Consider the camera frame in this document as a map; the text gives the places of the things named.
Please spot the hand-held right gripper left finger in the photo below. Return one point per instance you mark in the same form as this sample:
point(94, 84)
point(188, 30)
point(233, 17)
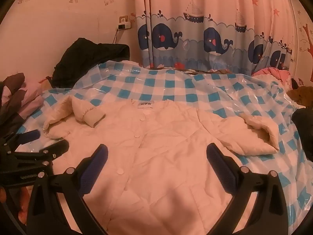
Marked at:
point(96, 166)

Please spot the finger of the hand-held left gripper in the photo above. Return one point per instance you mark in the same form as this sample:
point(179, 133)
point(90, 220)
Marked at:
point(28, 137)
point(57, 149)

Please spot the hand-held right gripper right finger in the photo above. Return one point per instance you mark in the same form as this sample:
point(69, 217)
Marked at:
point(220, 166)

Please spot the white quilted jacket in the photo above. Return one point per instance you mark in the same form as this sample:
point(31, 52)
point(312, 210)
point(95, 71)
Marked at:
point(159, 151)

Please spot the brown and lilac patterned cloth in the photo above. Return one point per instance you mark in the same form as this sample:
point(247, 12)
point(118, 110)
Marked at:
point(12, 98)

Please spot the pink garment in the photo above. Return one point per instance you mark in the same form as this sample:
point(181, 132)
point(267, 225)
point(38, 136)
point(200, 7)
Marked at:
point(34, 88)

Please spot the black jacket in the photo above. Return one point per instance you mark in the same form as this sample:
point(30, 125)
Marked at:
point(80, 61)

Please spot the dark cloth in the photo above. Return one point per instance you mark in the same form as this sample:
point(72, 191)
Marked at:
point(304, 132)

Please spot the blue checkered plastic sheet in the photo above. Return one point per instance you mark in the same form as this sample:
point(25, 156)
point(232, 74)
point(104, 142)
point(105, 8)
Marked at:
point(171, 83)

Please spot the pink ruffled cloth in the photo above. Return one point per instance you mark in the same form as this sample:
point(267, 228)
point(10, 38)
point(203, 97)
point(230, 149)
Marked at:
point(273, 74)

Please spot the brown plush toy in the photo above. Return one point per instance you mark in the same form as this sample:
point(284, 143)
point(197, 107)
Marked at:
point(302, 95)

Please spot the whale print curtain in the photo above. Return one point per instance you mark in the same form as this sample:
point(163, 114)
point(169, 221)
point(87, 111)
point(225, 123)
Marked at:
point(195, 41)

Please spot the wall socket with charger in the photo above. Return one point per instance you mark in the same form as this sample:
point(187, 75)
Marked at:
point(124, 23)

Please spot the red tree wall sticker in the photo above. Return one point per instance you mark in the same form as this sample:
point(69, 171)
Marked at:
point(307, 35)

